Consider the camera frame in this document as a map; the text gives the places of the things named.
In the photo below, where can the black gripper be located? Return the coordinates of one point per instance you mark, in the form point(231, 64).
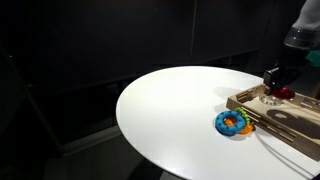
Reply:
point(283, 71)

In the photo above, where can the light wooden slatted crate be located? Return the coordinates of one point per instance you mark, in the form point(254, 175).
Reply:
point(293, 123)

